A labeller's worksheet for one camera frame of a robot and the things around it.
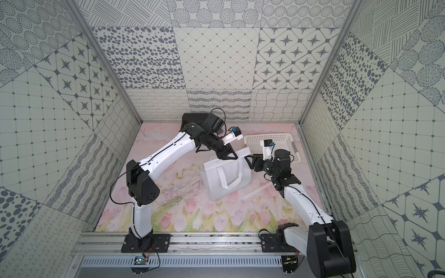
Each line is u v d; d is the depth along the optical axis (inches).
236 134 27.5
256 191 35.5
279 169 25.1
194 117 46.3
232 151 28.2
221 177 28.8
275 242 28.9
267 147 28.9
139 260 28.1
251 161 30.4
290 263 28.7
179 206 33.7
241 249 28.8
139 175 20.4
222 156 27.3
